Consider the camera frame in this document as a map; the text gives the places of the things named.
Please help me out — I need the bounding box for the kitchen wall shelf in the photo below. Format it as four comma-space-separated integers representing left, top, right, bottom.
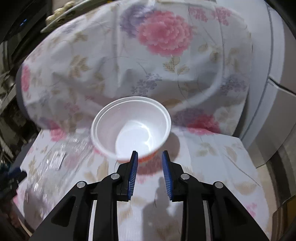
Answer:
41, 0, 112, 33

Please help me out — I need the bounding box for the floral tablecloth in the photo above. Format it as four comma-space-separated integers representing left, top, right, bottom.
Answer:
16, 1, 270, 237

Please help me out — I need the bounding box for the white orange instant noodle bowl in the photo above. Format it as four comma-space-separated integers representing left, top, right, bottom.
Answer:
90, 96, 171, 163

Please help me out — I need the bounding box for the clear plastic tray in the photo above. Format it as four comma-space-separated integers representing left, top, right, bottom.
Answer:
28, 135, 93, 199

